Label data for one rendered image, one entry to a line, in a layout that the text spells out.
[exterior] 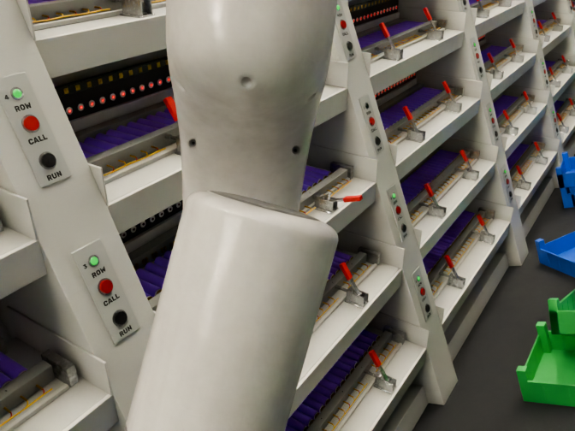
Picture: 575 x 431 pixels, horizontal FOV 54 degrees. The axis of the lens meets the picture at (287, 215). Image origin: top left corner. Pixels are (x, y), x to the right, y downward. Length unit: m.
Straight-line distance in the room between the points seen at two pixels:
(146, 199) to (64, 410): 0.27
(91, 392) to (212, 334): 0.48
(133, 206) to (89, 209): 0.07
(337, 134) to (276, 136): 0.87
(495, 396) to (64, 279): 1.03
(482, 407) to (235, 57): 1.22
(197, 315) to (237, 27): 0.13
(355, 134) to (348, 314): 0.36
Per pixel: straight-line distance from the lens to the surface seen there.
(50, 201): 0.68
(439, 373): 1.41
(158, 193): 0.77
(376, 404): 1.21
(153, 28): 0.83
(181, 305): 0.28
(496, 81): 2.01
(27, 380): 0.74
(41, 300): 0.74
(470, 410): 1.41
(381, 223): 1.23
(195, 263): 0.28
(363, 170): 1.19
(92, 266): 0.70
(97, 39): 0.77
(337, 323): 1.09
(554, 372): 1.48
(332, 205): 1.05
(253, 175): 0.36
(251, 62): 0.27
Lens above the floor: 0.86
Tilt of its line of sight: 15 degrees down
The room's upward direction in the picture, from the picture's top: 19 degrees counter-clockwise
